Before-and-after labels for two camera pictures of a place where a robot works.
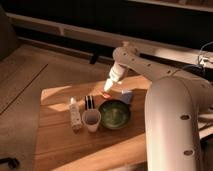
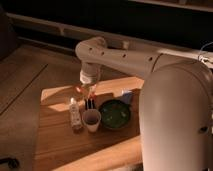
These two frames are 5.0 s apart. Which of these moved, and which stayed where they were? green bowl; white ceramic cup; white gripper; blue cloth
Moved: white gripper
Stayed: green bowl; blue cloth; white ceramic cup
